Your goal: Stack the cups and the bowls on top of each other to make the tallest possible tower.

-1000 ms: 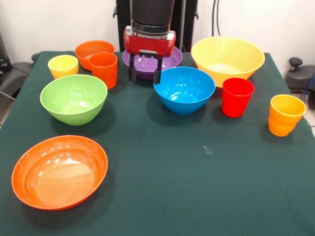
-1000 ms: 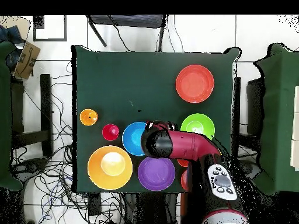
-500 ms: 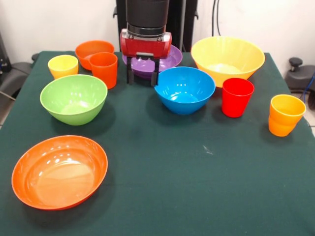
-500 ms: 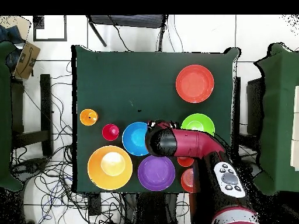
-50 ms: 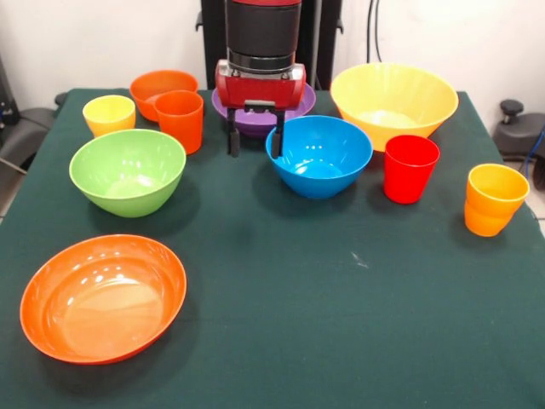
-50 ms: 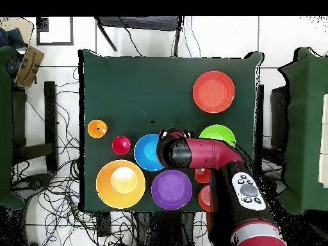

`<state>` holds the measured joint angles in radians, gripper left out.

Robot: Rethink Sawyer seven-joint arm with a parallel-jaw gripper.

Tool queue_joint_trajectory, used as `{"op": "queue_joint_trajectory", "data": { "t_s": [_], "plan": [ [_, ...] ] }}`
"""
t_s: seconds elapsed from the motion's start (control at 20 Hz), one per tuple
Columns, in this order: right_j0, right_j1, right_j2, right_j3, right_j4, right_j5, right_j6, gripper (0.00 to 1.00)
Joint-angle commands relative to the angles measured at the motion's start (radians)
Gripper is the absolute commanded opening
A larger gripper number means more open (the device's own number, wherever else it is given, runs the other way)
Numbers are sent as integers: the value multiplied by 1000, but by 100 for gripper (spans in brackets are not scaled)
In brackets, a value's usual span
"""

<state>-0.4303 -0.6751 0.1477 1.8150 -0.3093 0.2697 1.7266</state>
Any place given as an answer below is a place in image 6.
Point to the purple bowl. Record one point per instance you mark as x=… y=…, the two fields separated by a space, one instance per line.
x=171 y=189

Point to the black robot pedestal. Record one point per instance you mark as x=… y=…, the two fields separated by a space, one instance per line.
x=166 y=228

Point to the wide shallow orange bowl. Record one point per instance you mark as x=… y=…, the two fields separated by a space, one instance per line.
x=213 y=91

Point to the dark grey chair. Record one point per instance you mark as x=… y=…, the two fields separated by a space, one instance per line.
x=141 y=22

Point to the red cup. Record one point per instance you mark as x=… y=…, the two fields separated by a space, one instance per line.
x=121 y=145

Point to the blue bowl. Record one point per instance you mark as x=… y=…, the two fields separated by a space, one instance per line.
x=146 y=152

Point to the black box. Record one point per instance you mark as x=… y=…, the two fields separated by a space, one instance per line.
x=279 y=115

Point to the stepped orange-yellow cup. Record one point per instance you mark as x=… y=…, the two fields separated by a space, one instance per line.
x=97 y=129

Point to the black square frame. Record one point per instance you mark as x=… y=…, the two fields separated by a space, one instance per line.
x=42 y=24

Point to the green clothed side table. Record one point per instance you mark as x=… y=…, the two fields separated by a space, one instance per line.
x=305 y=115
x=5 y=128

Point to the large yellow bowl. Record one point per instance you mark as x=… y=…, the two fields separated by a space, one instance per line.
x=120 y=184

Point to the green bowl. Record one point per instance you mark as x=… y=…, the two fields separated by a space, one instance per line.
x=217 y=133

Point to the small orange bowl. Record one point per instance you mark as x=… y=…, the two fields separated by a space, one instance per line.
x=203 y=198

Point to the blue fabric bundle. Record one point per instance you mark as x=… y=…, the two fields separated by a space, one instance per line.
x=10 y=38

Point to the black metal stand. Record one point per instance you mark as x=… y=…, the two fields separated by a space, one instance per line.
x=50 y=115

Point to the black power strip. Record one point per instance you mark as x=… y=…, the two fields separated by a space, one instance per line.
x=103 y=224

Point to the tall orange cup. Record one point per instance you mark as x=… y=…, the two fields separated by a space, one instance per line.
x=201 y=176

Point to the white papers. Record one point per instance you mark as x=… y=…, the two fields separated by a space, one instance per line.
x=325 y=128

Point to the cardboard box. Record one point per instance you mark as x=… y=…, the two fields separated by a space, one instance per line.
x=29 y=66

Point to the dark green tablecloth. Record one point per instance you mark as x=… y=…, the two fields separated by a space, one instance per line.
x=143 y=89

